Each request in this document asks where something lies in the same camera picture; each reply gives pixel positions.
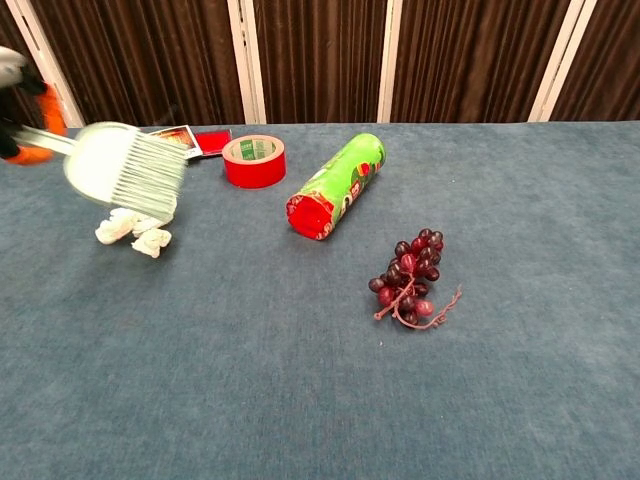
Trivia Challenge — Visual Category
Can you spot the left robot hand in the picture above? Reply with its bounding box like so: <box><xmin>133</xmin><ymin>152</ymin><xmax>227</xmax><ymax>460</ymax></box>
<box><xmin>0</xmin><ymin>46</ymin><xmax>69</xmax><ymax>166</ymax></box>

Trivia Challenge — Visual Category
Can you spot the mint green hand brush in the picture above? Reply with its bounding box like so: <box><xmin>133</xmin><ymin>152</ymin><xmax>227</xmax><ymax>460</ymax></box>
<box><xmin>14</xmin><ymin>121</ymin><xmax>189</xmax><ymax>222</ymax></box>

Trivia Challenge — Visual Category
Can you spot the white bordered photo card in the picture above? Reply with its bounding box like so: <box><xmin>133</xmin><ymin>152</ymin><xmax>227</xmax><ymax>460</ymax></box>
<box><xmin>148</xmin><ymin>124</ymin><xmax>202</xmax><ymax>161</ymax></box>

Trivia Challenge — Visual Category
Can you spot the red square pad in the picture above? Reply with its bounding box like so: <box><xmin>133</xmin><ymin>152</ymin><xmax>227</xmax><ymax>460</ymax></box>
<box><xmin>194</xmin><ymin>128</ymin><xmax>234</xmax><ymax>159</ymax></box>

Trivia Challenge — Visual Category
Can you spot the red tape roll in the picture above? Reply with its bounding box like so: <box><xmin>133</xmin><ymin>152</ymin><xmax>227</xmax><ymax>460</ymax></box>
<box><xmin>221</xmin><ymin>134</ymin><xmax>288</xmax><ymax>190</ymax></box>

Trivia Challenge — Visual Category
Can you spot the dark brown curtain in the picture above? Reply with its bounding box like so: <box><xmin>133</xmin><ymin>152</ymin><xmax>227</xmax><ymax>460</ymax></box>
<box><xmin>0</xmin><ymin>0</ymin><xmax>640</xmax><ymax>129</ymax></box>

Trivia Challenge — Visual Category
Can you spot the green chip can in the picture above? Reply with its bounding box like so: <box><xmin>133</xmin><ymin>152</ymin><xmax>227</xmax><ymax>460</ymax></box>
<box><xmin>285</xmin><ymin>131</ymin><xmax>388</xmax><ymax>242</ymax></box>

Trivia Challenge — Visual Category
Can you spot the blue felt table cover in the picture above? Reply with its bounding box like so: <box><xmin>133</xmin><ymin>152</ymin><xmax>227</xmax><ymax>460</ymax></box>
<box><xmin>0</xmin><ymin>119</ymin><xmax>640</xmax><ymax>480</ymax></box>

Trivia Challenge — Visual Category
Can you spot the purple grape bunch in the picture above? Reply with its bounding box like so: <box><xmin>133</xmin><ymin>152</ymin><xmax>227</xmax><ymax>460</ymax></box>
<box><xmin>367</xmin><ymin>227</ymin><xmax>464</xmax><ymax>332</ymax></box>

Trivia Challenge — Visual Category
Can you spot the white partition frame post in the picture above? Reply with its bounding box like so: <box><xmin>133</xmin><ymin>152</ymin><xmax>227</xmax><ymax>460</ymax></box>
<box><xmin>376</xmin><ymin>0</ymin><xmax>403</xmax><ymax>124</ymax></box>
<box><xmin>4</xmin><ymin>0</ymin><xmax>86</xmax><ymax>129</ymax></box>
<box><xmin>528</xmin><ymin>0</ymin><xmax>600</xmax><ymax>124</ymax></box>
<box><xmin>226</xmin><ymin>0</ymin><xmax>268</xmax><ymax>125</ymax></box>

